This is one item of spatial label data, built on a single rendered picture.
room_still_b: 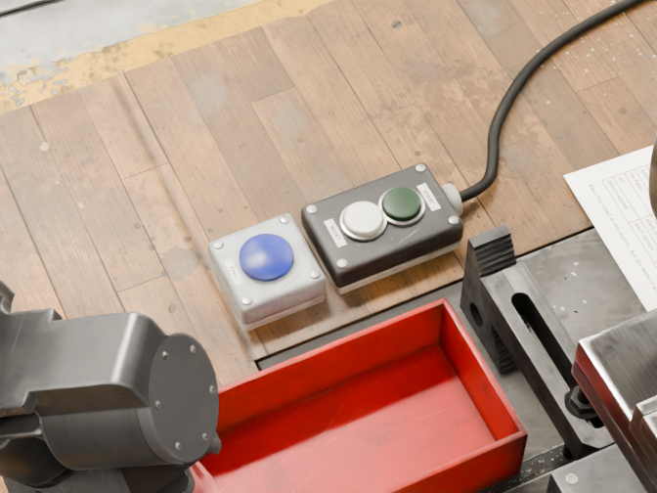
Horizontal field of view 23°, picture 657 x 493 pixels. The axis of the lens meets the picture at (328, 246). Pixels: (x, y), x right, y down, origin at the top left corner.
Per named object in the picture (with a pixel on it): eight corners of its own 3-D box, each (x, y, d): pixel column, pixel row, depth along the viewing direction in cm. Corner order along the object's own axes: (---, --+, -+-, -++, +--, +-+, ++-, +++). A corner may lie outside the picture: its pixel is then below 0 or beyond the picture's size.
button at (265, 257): (231, 257, 119) (230, 243, 117) (280, 239, 120) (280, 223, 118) (252, 298, 117) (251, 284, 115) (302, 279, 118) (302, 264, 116)
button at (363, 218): (337, 224, 121) (337, 208, 119) (372, 210, 121) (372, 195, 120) (353, 252, 119) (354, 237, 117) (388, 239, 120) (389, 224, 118)
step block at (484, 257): (459, 306, 118) (467, 238, 111) (494, 291, 119) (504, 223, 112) (501, 375, 115) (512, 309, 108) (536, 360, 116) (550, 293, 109)
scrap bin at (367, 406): (121, 470, 111) (111, 429, 106) (441, 339, 117) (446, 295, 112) (186, 619, 105) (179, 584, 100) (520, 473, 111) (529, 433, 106)
